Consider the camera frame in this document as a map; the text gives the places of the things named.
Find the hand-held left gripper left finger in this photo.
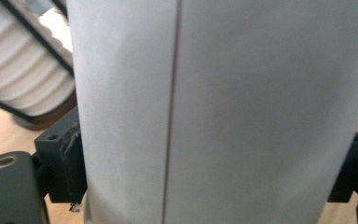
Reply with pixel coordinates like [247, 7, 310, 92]
[34, 105, 89, 213]

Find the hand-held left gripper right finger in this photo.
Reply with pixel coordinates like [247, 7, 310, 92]
[326, 132, 358, 203]

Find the black wire double cup holder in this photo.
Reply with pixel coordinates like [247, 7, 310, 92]
[0, 0, 79, 133]

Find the stack of white paper cups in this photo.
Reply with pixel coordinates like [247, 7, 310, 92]
[0, 0, 77, 118]

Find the single white paper cup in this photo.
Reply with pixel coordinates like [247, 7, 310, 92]
[65, 0, 358, 224]

